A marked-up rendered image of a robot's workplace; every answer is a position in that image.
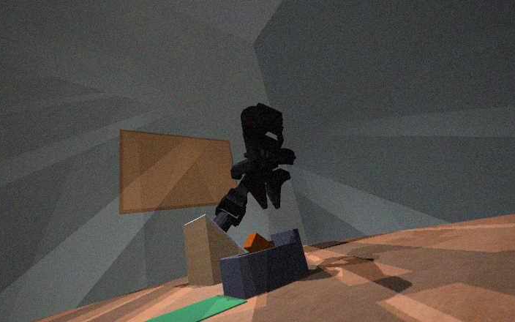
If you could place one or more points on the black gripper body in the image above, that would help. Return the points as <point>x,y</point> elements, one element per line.
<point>253,165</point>

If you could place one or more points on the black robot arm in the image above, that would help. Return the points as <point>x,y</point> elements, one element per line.
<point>256,121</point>

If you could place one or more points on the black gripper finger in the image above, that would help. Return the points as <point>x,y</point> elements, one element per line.
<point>256,185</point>
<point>273,190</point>

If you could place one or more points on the orange l-shaped part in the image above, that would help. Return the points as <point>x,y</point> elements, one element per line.
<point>256,242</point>

